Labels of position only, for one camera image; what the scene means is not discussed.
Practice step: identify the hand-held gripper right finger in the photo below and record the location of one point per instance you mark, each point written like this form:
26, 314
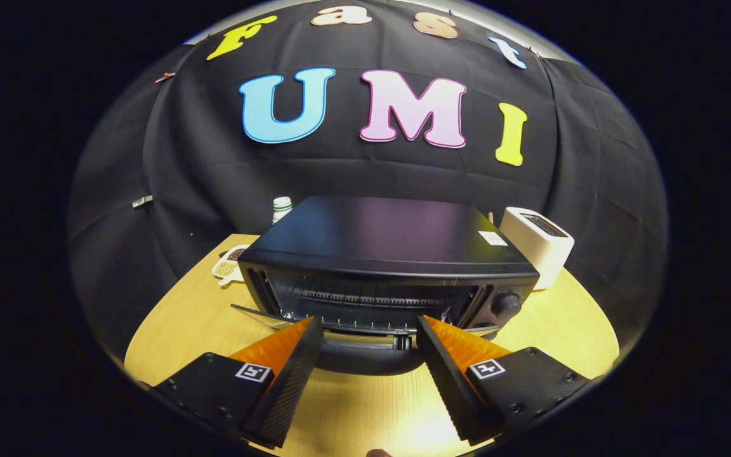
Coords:
447, 381

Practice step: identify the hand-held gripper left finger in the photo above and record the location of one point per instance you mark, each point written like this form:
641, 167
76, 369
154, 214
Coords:
292, 381

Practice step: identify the black toaster oven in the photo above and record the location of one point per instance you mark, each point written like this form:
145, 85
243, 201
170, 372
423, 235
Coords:
391, 235

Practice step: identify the white toaster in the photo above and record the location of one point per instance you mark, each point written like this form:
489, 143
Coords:
533, 244

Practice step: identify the white divided snack dish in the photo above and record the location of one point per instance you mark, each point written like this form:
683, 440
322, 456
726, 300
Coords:
226, 268

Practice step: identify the white bottle green cap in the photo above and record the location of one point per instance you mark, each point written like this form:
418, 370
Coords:
282, 209

